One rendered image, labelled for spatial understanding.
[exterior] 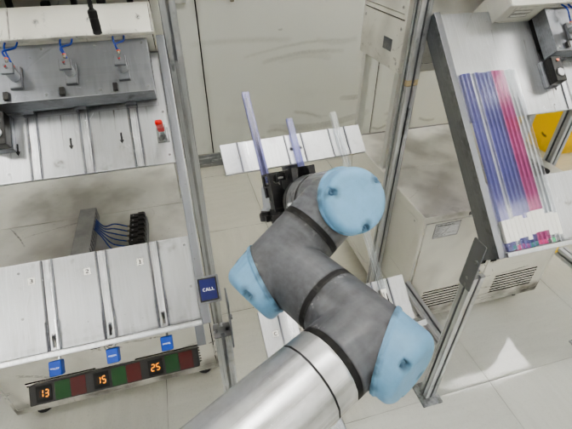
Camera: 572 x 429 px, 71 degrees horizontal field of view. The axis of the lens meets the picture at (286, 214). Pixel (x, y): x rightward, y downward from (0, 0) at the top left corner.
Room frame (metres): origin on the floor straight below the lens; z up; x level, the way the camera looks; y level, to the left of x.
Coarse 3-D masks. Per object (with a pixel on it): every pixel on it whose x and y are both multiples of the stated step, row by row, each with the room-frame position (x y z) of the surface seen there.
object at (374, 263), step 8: (336, 120) 0.89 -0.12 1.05; (336, 128) 0.87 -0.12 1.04; (336, 136) 0.86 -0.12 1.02; (344, 144) 0.85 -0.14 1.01; (344, 152) 0.83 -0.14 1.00; (344, 160) 0.81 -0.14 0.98; (368, 232) 0.69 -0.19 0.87; (368, 240) 0.68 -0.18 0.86; (368, 248) 0.67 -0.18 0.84; (376, 256) 0.65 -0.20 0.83; (376, 264) 0.64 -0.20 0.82; (376, 272) 0.63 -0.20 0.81; (376, 280) 0.62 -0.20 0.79; (384, 288) 0.60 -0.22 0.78
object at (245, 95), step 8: (248, 96) 0.78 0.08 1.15; (248, 104) 0.77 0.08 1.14; (248, 112) 0.75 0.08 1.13; (248, 120) 0.75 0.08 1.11; (256, 128) 0.73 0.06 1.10; (256, 136) 0.72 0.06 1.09; (256, 144) 0.71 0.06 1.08; (256, 152) 0.69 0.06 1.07; (264, 160) 0.68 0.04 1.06; (264, 168) 0.67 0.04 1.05
